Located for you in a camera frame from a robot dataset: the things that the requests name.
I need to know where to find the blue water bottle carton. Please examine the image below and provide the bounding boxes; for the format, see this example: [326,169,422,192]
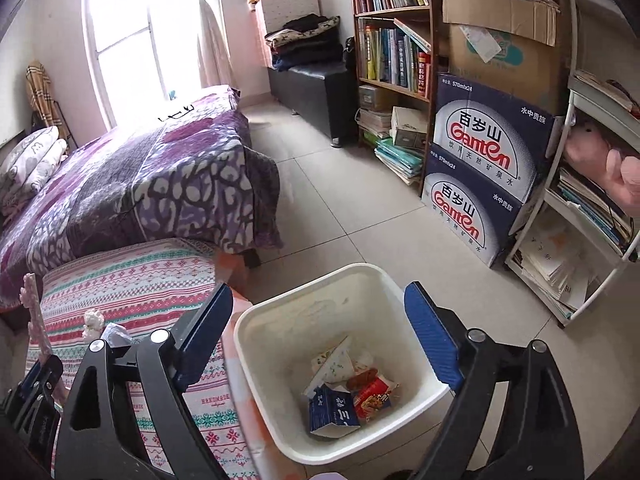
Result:
[432,72,563,206]
[421,142,536,267]

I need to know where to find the bed with purple blanket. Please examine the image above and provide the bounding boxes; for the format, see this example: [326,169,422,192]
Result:
[0,85,283,311]

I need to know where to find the row of thick books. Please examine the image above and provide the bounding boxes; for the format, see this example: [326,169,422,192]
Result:
[361,19,432,98]

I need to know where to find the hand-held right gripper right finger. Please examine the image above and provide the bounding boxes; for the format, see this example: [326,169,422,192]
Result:
[404,281,585,480]

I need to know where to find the beige plaid cloth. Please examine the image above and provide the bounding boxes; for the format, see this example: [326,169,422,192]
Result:
[26,61,71,143]

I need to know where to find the pale pink curtain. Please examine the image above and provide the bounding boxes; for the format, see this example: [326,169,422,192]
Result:
[182,0,236,88]

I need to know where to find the white wire shelf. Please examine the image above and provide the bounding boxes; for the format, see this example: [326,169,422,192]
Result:
[505,0,640,326]

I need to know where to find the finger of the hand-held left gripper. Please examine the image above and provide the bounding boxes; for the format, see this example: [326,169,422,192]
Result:
[15,354,65,413]

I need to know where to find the wooden bookshelf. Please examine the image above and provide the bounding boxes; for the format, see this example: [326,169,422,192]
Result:
[347,0,443,196]

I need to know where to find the bright window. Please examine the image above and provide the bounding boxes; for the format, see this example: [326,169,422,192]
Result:
[82,0,201,128]

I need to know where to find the stack of folded clothes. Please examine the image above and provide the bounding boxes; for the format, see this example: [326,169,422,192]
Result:
[264,13,346,71]

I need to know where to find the brown cardboard box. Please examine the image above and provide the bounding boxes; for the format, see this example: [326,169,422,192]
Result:
[442,0,563,116]

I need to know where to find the cream plastic waste bin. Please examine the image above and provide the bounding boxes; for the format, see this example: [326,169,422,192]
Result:
[234,262,453,466]

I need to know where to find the black bag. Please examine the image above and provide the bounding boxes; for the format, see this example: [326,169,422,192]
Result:
[342,37,358,78]

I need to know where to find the pink plush toy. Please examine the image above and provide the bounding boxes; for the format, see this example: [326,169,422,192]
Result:
[565,125,640,213]

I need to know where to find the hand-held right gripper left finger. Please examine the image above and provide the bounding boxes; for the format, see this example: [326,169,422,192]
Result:
[55,282,234,480]

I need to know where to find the blue drink carton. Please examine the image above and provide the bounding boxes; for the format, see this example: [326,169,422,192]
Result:
[307,384,361,436]

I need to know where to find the stacked pillows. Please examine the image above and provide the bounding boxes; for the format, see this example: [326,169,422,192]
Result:
[0,126,68,216]

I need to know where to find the red snack packet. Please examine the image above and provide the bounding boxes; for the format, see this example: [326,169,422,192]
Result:
[352,375,400,421]

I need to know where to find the stack of white papers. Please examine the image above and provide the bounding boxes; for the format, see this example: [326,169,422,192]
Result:
[512,210,603,318]

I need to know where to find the pink drawer cabinet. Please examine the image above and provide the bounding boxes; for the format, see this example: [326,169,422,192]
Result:
[255,0,321,68]

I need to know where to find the crumpled pale blue paper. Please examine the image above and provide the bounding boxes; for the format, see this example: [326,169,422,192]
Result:
[100,323,133,348]

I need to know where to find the row of slanted books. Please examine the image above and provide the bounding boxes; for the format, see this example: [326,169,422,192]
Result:
[550,167,633,253]

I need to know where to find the stack of teal books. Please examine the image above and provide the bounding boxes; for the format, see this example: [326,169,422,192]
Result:
[375,137,426,186]

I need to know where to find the black metal clothes rack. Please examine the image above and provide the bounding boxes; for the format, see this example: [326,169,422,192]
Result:
[30,100,76,148]

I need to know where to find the orange brown wrapper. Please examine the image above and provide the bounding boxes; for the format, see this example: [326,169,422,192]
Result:
[347,367,381,388]

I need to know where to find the floral paper cup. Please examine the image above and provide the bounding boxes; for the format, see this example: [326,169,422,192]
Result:
[304,336,368,396]

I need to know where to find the black storage bench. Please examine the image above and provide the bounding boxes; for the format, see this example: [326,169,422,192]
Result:
[267,62,358,148]

